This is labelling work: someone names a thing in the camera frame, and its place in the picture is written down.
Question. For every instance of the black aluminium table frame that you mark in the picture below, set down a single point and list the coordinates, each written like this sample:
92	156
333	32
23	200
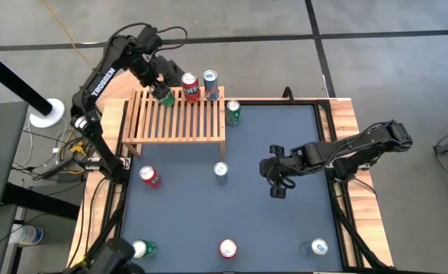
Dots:
269	102

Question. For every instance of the red Fanta can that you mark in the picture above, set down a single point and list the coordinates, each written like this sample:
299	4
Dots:
228	248
150	177
191	91

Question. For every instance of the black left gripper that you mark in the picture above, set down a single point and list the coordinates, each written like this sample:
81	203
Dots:
146	70

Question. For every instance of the black pole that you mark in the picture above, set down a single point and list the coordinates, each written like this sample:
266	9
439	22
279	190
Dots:
10	80

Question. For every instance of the white plastic bottle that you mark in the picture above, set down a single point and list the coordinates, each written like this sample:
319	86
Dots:
26	234

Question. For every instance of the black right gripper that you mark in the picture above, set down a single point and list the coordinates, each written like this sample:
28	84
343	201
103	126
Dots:
279	169

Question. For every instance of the wooden slatted shelf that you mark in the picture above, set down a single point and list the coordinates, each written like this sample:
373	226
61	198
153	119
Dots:
170	140

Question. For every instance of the grey desk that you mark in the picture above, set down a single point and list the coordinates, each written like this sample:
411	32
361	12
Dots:
3	152

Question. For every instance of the blue silver slim can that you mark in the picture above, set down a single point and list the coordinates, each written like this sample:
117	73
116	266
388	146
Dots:
220	169
210	85
318	246

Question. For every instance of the white round pole base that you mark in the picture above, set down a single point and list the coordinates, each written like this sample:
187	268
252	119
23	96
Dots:
56	108

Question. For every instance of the wooden table side board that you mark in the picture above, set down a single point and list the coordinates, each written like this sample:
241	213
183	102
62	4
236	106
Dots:
346	122
111	114

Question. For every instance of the black power strip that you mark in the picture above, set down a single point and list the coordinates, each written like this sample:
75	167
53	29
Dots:
56	171

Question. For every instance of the green Sprite can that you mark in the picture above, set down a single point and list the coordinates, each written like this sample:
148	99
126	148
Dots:
146	249
232	114
167	99

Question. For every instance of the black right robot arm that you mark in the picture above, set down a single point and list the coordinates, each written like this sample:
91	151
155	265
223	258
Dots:
346	152

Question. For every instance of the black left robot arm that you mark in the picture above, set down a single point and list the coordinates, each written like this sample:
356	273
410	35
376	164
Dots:
102	78

